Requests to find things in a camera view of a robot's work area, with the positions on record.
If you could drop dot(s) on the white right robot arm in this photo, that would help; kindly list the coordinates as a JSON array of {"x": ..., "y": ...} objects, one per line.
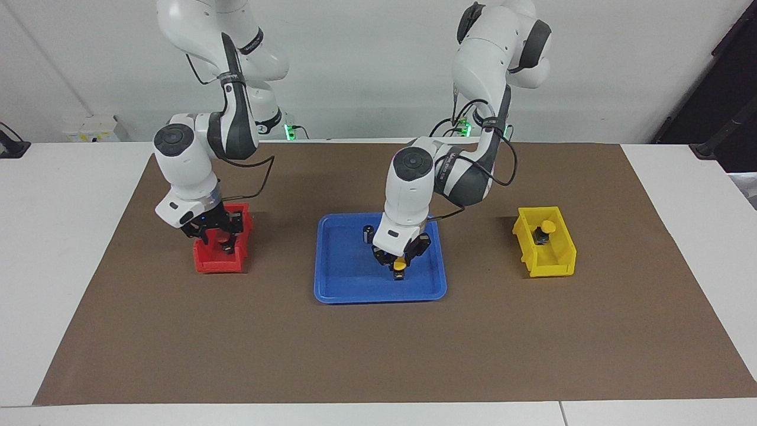
[{"x": 183, "y": 171}]

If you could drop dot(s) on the brown table mat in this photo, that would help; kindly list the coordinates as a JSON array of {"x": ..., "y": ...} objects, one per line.
[{"x": 378, "y": 355}]

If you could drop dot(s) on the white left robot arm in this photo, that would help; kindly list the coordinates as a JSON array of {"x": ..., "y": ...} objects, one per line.
[{"x": 408, "y": 195}]

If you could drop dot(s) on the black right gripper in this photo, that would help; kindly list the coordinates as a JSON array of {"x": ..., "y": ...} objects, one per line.
[{"x": 207, "y": 222}]

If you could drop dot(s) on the red push button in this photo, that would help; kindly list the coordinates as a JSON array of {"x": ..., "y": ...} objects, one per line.
[{"x": 227, "y": 248}]

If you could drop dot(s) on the yellow plastic bin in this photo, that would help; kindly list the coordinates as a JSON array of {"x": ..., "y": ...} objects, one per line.
[{"x": 559, "y": 263}]

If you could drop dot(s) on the black cylindrical capacitor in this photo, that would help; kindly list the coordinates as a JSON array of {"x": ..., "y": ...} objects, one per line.
[{"x": 366, "y": 235}]

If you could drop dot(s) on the black clamp mount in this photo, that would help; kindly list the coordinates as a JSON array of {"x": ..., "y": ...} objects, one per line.
[{"x": 12, "y": 147}]

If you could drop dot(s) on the yellow push button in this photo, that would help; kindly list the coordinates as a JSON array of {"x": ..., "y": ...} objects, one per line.
[
  {"x": 400, "y": 266},
  {"x": 549, "y": 226}
]

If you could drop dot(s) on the blue plastic tray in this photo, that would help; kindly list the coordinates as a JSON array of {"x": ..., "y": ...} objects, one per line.
[{"x": 343, "y": 272}]

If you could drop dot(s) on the red plastic bin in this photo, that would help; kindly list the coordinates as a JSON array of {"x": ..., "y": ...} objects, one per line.
[{"x": 216, "y": 263}]

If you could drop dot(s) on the black equipment stand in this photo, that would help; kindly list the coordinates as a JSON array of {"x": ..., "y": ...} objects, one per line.
[{"x": 721, "y": 89}]

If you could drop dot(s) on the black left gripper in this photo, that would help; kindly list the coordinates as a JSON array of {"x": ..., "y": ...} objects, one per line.
[{"x": 399, "y": 254}]

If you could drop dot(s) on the white box with yellow marks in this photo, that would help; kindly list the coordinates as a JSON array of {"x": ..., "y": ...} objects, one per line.
[{"x": 94, "y": 129}]

